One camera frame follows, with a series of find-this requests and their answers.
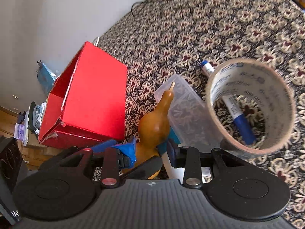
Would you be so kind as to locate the striped clothes pile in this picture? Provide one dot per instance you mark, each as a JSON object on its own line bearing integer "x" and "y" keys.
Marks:
{"x": 37, "y": 116}

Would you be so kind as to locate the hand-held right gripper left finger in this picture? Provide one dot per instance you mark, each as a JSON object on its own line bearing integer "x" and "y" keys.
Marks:
{"x": 127, "y": 155}

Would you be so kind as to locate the white marker with blue cap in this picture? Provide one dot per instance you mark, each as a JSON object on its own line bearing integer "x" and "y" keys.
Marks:
{"x": 243, "y": 126}

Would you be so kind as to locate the blue pouch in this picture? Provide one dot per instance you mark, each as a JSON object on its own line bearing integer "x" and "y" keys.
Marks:
{"x": 45, "y": 76}

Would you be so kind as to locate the floral patterned blanket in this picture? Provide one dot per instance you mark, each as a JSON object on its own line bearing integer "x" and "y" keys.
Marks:
{"x": 214, "y": 16}

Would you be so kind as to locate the red cardboard box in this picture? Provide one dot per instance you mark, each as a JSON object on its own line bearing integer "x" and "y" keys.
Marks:
{"x": 95, "y": 95}

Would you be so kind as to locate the packing tape roll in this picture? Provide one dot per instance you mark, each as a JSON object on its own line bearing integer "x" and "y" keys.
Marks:
{"x": 274, "y": 88}

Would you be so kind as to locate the clear plastic container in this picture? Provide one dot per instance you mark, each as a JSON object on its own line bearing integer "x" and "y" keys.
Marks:
{"x": 188, "y": 109}

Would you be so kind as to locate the brown gourd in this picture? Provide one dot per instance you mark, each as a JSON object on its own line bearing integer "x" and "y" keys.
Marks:
{"x": 153, "y": 126}

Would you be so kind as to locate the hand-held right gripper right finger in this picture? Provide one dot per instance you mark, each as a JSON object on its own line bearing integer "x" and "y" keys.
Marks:
{"x": 172, "y": 153}

